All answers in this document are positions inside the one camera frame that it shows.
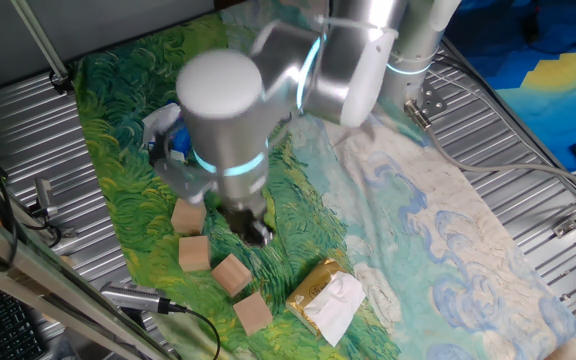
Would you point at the grey metal pole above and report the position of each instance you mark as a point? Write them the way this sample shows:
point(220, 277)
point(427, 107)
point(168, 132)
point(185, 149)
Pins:
point(38, 35)

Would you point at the green blue painting print cloth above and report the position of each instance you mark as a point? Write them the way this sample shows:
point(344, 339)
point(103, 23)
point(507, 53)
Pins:
point(443, 250)

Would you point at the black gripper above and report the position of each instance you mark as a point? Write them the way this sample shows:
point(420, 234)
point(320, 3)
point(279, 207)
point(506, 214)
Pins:
point(243, 217)

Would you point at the blue mat with yellow sun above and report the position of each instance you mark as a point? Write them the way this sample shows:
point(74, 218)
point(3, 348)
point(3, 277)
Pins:
point(558, 75)

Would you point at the aluminium frame bar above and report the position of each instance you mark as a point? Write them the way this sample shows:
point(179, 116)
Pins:
point(43, 270)

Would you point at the metal base plate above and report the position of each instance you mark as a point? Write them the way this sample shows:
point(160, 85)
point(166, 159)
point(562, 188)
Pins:
point(433, 100)

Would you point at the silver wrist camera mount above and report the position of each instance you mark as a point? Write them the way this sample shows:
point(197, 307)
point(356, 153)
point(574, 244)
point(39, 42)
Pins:
point(183, 182)

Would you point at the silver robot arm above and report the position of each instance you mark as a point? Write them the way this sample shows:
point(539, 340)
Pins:
point(218, 125)

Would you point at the wooden cube block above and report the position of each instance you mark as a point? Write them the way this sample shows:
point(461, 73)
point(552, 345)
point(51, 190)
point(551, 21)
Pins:
point(194, 254)
point(230, 275)
point(252, 314)
point(188, 218)

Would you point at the gold tissue pack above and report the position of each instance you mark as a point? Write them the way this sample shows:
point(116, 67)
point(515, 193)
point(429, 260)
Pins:
point(313, 290)

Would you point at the silver ribbed camera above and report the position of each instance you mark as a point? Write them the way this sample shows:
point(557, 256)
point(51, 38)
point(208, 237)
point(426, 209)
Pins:
point(133, 297)

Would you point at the blue tissue pack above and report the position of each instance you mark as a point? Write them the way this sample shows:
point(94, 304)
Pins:
point(160, 120)

